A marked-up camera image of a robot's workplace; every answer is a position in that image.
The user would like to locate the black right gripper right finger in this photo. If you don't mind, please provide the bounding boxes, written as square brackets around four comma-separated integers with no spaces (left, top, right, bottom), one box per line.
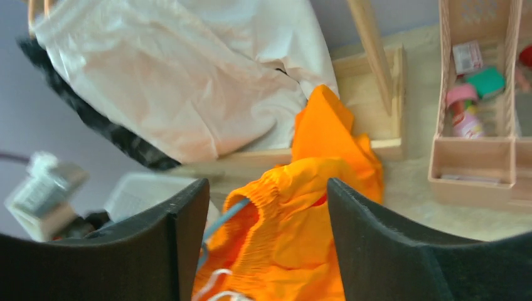
[327,178,531,300]

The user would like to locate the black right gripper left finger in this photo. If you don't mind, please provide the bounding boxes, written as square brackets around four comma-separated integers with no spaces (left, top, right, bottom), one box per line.
[1,179,210,300]

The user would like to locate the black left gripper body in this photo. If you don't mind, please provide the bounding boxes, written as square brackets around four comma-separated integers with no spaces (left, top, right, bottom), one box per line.
[51,211,110,241]

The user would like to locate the grey-blue plastic hanger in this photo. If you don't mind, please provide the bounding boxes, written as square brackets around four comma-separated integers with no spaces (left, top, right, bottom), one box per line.
[195,198,253,275]

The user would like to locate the white plastic basket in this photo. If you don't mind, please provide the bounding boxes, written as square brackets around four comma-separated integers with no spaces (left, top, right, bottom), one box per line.
[103,172,197,228]

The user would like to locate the orange shorts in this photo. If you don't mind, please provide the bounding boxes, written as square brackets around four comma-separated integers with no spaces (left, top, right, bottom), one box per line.
[193,85,384,300]

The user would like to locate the pink plastic file organizer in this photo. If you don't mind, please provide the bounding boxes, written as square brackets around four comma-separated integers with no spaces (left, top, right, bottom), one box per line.
[428,1,531,213]

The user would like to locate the dark camouflage shorts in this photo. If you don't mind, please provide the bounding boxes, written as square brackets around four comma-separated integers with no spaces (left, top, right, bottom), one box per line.
[17,37,181,171]

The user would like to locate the white shorts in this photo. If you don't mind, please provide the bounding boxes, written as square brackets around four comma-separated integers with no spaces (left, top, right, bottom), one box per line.
[31,1,338,164]

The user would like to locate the orange hanger right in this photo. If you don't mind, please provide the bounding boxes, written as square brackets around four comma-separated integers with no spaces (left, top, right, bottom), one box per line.
[26,0,58,38]

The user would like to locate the pink small bottle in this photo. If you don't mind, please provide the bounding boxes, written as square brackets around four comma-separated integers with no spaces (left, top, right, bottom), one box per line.
[445,83,485,139]

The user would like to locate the wooden clothes rack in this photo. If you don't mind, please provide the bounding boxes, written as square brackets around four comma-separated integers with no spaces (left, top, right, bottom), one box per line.
[170,1,407,177]

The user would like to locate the green small item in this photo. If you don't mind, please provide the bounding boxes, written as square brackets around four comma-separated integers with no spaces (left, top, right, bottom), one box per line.
[464,66,506,100]

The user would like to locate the white small packet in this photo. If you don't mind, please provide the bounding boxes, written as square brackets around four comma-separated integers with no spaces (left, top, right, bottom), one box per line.
[452,40,484,76]

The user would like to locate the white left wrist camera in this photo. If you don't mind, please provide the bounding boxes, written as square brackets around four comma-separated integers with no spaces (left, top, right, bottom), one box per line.
[4,152,89,242]

